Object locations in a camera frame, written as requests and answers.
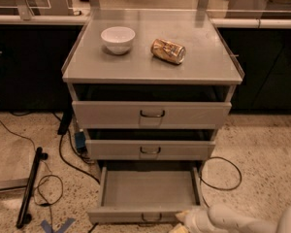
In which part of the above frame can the thin black looped cable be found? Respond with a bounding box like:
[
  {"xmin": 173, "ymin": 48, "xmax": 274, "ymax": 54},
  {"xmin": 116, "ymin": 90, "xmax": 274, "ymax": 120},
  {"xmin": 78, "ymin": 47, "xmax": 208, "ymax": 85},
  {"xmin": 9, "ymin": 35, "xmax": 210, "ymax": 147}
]
[{"xmin": 0, "ymin": 115, "xmax": 64, "ymax": 233}]

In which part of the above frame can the black floor stand bar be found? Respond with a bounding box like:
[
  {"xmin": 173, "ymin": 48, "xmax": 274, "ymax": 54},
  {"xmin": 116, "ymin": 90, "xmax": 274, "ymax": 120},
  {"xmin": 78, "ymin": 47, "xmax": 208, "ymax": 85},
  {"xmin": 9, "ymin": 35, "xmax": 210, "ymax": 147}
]
[{"xmin": 16, "ymin": 147, "xmax": 48, "ymax": 229}]

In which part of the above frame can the grey middle drawer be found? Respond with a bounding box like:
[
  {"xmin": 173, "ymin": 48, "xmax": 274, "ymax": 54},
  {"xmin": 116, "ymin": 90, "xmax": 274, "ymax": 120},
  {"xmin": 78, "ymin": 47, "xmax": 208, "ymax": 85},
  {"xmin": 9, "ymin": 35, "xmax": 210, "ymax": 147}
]
[{"xmin": 86, "ymin": 129, "xmax": 215, "ymax": 160}]

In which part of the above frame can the grey bottom drawer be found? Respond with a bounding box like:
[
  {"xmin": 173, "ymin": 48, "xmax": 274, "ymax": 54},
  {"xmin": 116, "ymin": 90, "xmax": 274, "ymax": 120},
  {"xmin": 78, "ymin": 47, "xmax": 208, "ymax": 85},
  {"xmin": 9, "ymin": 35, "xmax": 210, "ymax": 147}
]
[{"xmin": 88, "ymin": 161, "xmax": 202, "ymax": 224}]

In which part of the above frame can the crushed gold soda can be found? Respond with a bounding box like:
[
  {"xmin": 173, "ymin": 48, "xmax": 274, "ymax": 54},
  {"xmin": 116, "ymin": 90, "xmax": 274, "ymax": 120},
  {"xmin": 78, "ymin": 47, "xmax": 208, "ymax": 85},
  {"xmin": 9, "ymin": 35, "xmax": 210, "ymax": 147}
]
[{"xmin": 150, "ymin": 39, "xmax": 186, "ymax": 65}]

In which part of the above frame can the grey drawer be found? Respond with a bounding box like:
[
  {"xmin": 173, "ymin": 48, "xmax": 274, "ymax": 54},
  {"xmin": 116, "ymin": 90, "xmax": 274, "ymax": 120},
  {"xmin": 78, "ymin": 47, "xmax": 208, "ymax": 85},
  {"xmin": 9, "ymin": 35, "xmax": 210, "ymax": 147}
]
[
  {"xmin": 88, "ymin": 161, "xmax": 202, "ymax": 224},
  {"xmin": 86, "ymin": 129, "xmax": 215, "ymax": 160},
  {"xmin": 73, "ymin": 84, "xmax": 231, "ymax": 129}
]

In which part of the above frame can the grey metal drawer cabinet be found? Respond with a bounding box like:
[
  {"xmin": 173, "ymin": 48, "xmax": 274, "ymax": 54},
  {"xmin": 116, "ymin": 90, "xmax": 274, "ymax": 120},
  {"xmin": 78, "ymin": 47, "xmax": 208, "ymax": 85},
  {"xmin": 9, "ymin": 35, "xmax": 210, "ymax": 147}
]
[{"xmin": 61, "ymin": 8, "xmax": 245, "ymax": 167}]

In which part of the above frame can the grey top drawer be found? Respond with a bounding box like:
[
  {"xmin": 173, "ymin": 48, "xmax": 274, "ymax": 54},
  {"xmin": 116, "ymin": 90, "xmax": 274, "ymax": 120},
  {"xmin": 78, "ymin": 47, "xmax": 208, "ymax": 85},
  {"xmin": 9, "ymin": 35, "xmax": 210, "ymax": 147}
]
[{"xmin": 73, "ymin": 84, "xmax": 231, "ymax": 129}]

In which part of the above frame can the white ceramic bowl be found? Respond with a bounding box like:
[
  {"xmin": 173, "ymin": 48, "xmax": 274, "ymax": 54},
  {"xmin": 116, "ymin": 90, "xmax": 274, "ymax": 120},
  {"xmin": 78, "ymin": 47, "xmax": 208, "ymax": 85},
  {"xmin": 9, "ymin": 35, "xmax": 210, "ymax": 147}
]
[{"xmin": 101, "ymin": 26, "xmax": 136, "ymax": 54}]

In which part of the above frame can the thick black floor cable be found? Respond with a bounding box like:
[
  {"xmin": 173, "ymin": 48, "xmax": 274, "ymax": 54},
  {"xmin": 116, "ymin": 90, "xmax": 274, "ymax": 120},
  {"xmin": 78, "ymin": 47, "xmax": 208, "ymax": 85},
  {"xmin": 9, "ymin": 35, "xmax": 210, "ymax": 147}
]
[{"xmin": 51, "ymin": 112, "xmax": 101, "ymax": 185}]

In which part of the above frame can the black looped cable right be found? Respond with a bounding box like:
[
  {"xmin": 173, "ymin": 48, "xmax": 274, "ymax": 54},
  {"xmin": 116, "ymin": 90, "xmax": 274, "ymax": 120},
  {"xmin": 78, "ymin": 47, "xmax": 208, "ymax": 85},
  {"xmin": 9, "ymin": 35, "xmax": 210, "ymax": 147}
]
[{"xmin": 199, "ymin": 155, "xmax": 243, "ymax": 209}]

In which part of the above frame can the blue power adapter box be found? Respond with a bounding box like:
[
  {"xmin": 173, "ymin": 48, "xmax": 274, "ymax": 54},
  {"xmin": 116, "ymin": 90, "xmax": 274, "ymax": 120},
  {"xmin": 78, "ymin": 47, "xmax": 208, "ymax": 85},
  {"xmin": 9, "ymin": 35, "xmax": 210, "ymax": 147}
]
[{"xmin": 75, "ymin": 131, "xmax": 86, "ymax": 152}]

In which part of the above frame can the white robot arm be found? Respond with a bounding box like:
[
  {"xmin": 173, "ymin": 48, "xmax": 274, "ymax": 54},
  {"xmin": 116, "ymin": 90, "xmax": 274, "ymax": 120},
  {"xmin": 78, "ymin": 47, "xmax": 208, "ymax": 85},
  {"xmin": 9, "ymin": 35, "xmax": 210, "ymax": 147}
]
[{"xmin": 168, "ymin": 204, "xmax": 291, "ymax": 233}]

